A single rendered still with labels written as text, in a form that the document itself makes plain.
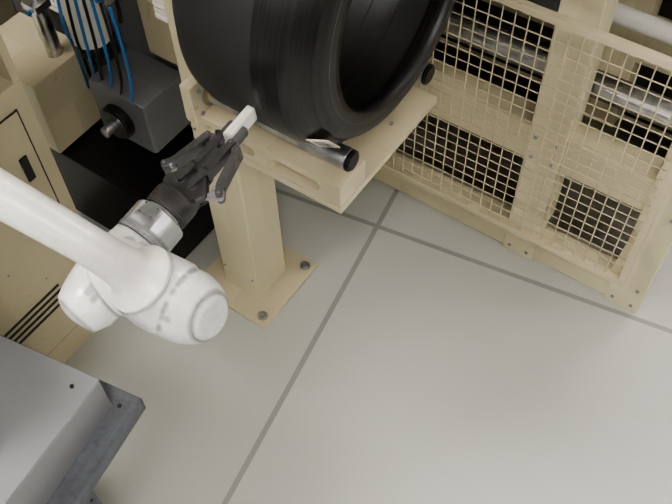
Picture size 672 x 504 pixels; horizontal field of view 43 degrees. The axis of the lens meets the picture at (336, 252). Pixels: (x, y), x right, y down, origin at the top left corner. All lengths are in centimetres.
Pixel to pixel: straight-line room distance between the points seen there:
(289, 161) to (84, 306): 56
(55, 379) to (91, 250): 52
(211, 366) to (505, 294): 87
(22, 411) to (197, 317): 53
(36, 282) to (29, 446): 76
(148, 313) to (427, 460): 126
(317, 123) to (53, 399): 66
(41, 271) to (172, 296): 109
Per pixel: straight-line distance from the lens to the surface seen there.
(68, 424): 157
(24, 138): 198
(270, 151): 170
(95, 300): 129
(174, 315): 116
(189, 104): 175
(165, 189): 136
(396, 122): 182
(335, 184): 163
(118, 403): 168
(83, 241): 113
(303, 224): 266
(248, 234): 225
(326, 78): 136
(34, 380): 162
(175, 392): 241
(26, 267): 218
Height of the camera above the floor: 212
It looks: 55 degrees down
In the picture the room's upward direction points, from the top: 2 degrees counter-clockwise
